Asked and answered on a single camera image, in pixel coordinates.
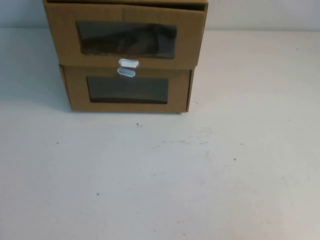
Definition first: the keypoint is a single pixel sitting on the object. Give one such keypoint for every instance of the shoe-filled cardboard drawer with window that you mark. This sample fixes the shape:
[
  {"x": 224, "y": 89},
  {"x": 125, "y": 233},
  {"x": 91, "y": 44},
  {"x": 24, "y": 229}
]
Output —
[{"x": 62, "y": 37}]

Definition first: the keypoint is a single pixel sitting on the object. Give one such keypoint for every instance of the cardboard shoe box sleeve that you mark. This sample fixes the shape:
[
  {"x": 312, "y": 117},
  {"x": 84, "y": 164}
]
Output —
[
  {"x": 150, "y": 1},
  {"x": 189, "y": 90}
]

